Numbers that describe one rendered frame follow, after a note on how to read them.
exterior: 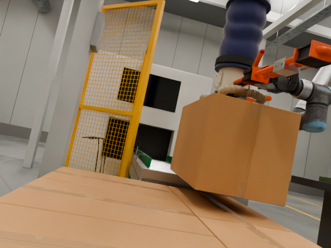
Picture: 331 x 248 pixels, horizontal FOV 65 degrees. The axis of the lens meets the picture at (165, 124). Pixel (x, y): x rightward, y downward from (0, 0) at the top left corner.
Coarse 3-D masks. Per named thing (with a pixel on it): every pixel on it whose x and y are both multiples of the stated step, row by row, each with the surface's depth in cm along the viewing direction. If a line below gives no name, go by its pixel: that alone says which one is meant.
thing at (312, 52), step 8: (312, 40) 78; (296, 48) 85; (304, 48) 83; (312, 48) 78; (296, 56) 85; (304, 56) 82; (312, 56) 78; (320, 56) 78; (328, 56) 78; (304, 64) 85; (312, 64) 84; (320, 64) 82
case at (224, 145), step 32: (224, 96) 107; (192, 128) 129; (224, 128) 107; (256, 128) 109; (288, 128) 111; (192, 160) 117; (224, 160) 106; (256, 160) 108; (288, 160) 110; (224, 192) 106; (256, 192) 108
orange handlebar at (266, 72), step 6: (318, 48) 77; (324, 48) 77; (330, 48) 77; (330, 54) 77; (288, 60) 90; (264, 66) 105; (270, 66) 101; (300, 66) 91; (258, 72) 109; (264, 72) 104; (270, 72) 103; (240, 78) 126; (264, 78) 113; (234, 84) 132; (246, 84) 128; (270, 96) 149
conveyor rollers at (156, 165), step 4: (152, 160) 343; (156, 160) 362; (160, 160) 381; (152, 164) 280; (156, 164) 289; (160, 164) 300; (164, 164) 318; (168, 164) 337; (148, 168) 225; (152, 168) 234; (156, 168) 244; (160, 168) 253; (164, 168) 263; (168, 168) 273; (168, 172) 228; (172, 172) 237
